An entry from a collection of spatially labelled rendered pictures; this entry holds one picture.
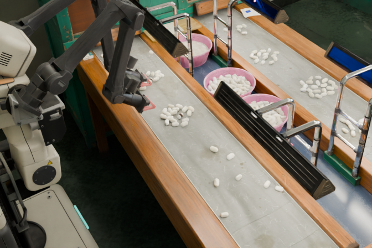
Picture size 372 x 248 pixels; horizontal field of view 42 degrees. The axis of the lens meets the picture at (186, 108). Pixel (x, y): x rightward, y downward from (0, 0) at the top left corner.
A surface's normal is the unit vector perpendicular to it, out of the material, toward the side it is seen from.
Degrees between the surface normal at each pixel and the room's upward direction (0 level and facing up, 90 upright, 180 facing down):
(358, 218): 0
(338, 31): 0
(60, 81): 100
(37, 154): 90
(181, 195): 0
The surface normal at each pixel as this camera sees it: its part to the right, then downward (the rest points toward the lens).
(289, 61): -0.06, -0.79
